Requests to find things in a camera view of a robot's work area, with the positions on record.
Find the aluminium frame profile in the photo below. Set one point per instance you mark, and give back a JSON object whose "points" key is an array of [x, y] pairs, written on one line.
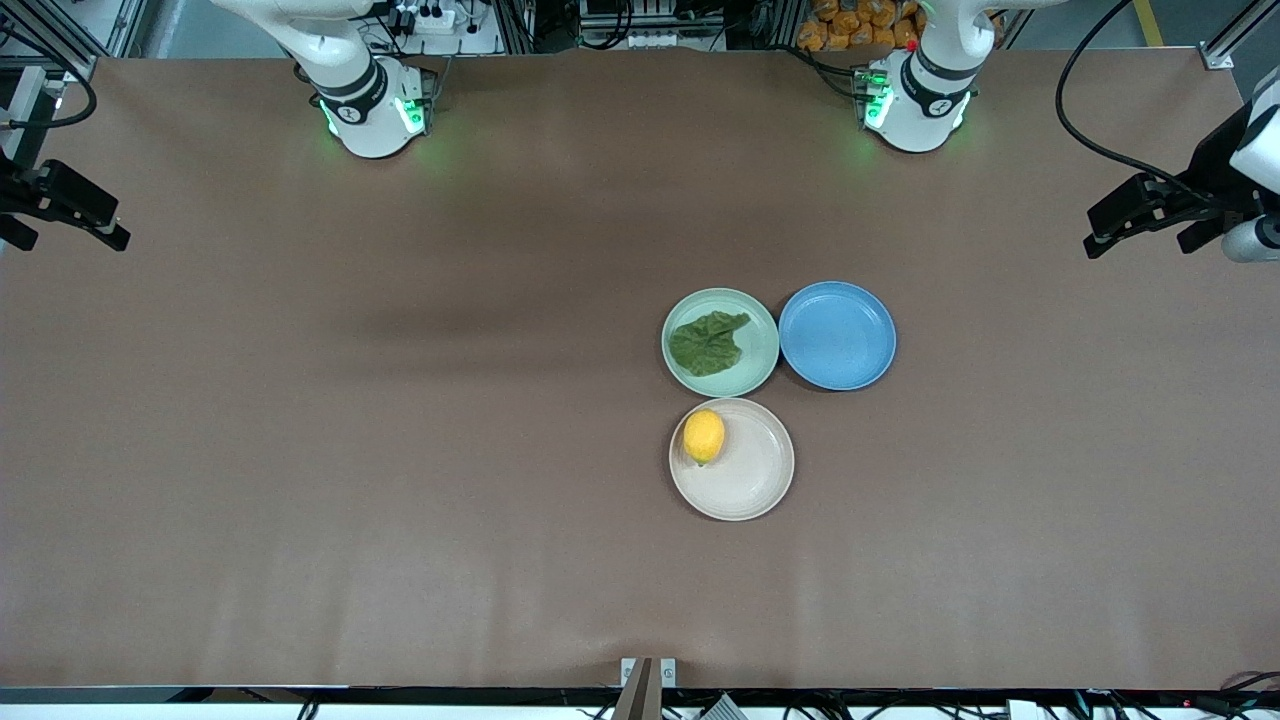
{"points": [[60, 35], [1245, 30]]}

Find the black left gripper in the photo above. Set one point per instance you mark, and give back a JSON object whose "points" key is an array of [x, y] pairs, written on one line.
{"points": [[1214, 160]]}

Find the metal equipment rack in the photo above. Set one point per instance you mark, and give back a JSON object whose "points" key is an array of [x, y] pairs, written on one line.
{"points": [[650, 25]]}

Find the brown camera mount post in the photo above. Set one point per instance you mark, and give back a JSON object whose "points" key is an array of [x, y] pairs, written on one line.
{"points": [[637, 700]]}

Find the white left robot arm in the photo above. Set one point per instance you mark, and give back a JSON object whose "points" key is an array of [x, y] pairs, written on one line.
{"points": [[915, 125]]}

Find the light green plate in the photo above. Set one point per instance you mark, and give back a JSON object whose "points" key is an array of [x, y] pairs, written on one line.
{"points": [[755, 365]]}

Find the green lettuce leaf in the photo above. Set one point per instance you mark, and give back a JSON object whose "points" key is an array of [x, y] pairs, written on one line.
{"points": [[708, 344]]}

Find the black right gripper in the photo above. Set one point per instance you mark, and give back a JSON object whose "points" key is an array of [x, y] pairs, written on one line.
{"points": [[20, 195]]}

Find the yellow lemon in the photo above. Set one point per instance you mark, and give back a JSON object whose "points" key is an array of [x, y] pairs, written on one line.
{"points": [[704, 436]]}

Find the silver table edge bracket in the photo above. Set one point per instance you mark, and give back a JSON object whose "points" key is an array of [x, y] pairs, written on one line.
{"points": [[668, 672]]}

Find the beige plate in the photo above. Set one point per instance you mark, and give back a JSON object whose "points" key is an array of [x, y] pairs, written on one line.
{"points": [[750, 470]]}

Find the white power strip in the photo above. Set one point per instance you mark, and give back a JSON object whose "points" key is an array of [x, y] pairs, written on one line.
{"points": [[440, 20]]}

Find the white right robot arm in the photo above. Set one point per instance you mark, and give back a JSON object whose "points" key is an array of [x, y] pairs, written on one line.
{"points": [[365, 130]]}

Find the blue plate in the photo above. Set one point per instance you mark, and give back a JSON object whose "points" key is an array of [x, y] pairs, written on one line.
{"points": [[837, 335]]}

